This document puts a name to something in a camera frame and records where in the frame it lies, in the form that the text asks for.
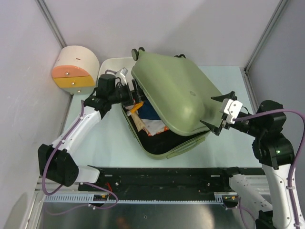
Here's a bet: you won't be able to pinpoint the aluminium frame rail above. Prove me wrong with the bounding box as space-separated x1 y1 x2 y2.
45 175 270 195

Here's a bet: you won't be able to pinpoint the cream drawer box orange fronts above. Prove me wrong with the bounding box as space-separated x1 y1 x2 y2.
51 45 100 94

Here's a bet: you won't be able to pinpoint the white rectangular plastic basin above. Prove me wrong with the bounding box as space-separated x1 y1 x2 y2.
99 57 136 81

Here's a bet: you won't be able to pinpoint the white slotted cable duct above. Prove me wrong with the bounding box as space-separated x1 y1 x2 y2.
44 192 226 205

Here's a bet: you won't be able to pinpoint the beige round pouch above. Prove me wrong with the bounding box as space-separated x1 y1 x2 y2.
131 113 146 132

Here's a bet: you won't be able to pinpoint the green hard-shell suitcase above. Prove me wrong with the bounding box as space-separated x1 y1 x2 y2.
122 47 222 160

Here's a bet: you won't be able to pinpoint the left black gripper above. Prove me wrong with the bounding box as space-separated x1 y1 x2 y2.
109 79 151 107

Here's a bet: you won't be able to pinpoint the orange tube bottle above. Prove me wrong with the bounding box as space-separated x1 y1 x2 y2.
130 102 144 114

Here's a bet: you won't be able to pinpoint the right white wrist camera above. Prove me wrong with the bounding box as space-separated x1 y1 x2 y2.
220 98 243 124

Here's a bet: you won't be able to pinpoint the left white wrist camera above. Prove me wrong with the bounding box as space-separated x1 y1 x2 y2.
116 67 128 84

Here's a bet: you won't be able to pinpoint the navy blue garment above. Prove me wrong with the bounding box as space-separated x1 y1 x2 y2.
138 100 160 120

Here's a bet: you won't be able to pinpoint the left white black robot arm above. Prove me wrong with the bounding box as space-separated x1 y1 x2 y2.
38 74 144 191

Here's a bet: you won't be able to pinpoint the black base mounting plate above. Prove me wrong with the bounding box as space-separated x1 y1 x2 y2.
78 167 265 200

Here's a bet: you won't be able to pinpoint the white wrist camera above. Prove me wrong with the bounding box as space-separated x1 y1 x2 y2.
116 67 128 84
220 98 243 124

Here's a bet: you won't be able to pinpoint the white orange patterned cloth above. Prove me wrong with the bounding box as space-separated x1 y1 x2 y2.
142 119 169 136

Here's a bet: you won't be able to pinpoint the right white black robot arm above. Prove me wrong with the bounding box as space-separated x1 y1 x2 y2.
201 91 305 229

